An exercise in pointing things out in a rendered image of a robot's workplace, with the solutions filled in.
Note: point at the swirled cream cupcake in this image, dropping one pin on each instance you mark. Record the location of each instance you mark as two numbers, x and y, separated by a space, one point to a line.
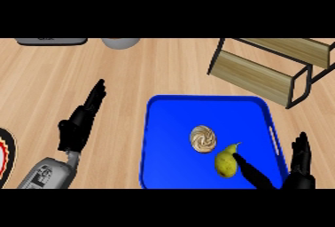
202 139

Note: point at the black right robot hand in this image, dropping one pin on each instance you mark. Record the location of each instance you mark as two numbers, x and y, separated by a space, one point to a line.
301 165

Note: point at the round patterned plate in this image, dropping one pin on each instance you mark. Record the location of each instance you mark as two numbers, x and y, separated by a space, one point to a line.
4 156

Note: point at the grey flat appliance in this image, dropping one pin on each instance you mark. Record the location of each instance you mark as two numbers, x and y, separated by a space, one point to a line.
51 41

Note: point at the wooden tiered shelf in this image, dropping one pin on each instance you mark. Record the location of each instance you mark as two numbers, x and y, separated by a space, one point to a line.
270 68

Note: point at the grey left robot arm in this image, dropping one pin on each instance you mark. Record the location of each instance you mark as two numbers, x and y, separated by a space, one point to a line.
47 174

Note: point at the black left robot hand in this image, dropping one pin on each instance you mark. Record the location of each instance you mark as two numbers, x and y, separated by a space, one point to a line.
78 124

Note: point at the yellow pear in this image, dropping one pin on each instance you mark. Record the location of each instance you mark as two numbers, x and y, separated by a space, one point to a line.
224 163

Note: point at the grey round bowl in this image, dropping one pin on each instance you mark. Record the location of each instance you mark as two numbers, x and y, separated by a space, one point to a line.
121 43

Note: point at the blue plastic tray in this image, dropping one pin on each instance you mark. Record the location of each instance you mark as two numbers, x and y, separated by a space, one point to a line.
209 142

